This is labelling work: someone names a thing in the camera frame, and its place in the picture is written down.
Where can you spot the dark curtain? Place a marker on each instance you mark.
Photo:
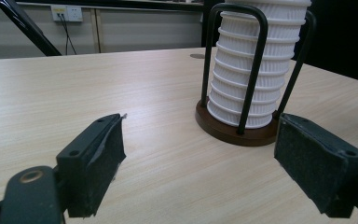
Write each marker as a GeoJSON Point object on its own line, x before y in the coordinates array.
{"type": "Point", "coordinates": [341, 34]}

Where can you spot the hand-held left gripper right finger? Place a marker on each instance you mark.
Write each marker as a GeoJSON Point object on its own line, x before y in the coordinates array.
{"type": "Point", "coordinates": [313, 165]}

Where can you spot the stack of white paper cups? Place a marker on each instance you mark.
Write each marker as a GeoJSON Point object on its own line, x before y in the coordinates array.
{"type": "Point", "coordinates": [251, 62]}

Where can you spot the round table grommet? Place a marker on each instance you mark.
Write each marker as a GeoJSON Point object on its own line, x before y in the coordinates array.
{"type": "Point", "coordinates": [197, 56]}

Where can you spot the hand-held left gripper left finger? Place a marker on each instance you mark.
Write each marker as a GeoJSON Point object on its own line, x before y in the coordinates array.
{"type": "Point", "coordinates": [90, 165]}

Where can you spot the white wall socket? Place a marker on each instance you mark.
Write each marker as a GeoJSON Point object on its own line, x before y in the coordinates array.
{"type": "Point", "coordinates": [71, 13]}

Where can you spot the black folding chair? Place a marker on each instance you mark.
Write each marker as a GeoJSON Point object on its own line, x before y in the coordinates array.
{"type": "Point", "coordinates": [28, 28]}

